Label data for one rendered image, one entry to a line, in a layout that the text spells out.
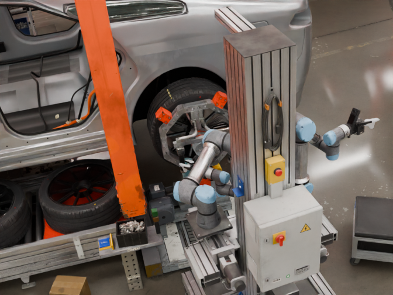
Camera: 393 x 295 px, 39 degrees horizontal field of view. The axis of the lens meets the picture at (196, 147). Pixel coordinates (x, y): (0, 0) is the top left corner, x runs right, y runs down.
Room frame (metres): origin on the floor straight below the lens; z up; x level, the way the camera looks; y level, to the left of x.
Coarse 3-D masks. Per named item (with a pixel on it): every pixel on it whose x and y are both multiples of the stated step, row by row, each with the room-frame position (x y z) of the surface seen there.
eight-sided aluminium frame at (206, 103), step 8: (184, 104) 3.32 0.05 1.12; (192, 104) 3.32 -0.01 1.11; (200, 104) 3.29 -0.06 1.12; (208, 104) 3.29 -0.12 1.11; (176, 112) 3.27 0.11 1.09; (184, 112) 3.27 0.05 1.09; (224, 112) 3.31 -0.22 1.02; (176, 120) 3.26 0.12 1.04; (160, 128) 3.28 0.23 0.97; (168, 128) 3.25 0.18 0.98; (160, 136) 3.25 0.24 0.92; (168, 152) 3.24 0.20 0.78; (224, 152) 3.31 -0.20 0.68; (168, 160) 3.24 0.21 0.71; (176, 160) 3.25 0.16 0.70; (216, 160) 3.30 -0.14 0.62
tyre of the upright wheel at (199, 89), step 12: (180, 84) 3.50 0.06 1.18; (192, 84) 3.48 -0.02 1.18; (204, 84) 3.49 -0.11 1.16; (216, 84) 3.58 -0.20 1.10; (156, 96) 3.53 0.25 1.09; (168, 96) 3.42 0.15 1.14; (180, 96) 3.36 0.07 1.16; (192, 96) 3.36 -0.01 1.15; (204, 96) 3.38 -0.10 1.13; (156, 108) 3.40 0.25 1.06; (168, 108) 3.33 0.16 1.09; (156, 120) 3.32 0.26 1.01; (156, 132) 3.32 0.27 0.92; (156, 144) 3.31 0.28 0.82
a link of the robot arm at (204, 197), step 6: (198, 186) 2.50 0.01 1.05; (204, 186) 2.50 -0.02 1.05; (210, 186) 2.50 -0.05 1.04; (192, 192) 2.48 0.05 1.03; (198, 192) 2.46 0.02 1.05; (204, 192) 2.45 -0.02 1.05; (210, 192) 2.45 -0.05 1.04; (192, 198) 2.45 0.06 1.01; (198, 198) 2.43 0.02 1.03; (204, 198) 2.41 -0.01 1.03; (210, 198) 2.41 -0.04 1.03; (192, 204) 2.45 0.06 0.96; (198, 204) 2.43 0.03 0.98; (204, 204) 2.41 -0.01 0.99; (210, 204) 2.41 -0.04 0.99; (216, 204) 2.45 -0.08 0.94; (198, 210) 2.44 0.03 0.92; (204, 210) 2.41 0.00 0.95; (210, 210) 2.41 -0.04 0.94
